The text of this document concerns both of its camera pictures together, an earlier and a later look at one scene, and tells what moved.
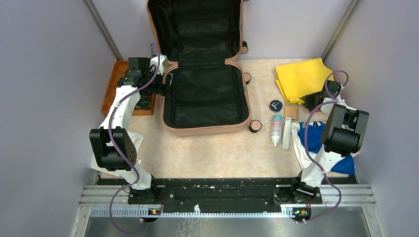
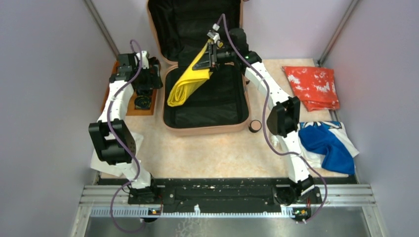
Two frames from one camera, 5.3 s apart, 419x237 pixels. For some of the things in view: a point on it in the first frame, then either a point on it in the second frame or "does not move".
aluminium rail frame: [113, 201] does not move
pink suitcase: [199, 39] does not move
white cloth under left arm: [137, 139] does not move
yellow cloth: [297, 81] -> [188, 81]
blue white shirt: [315, 133] does not move
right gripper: [307, 100] -> [209, 59]
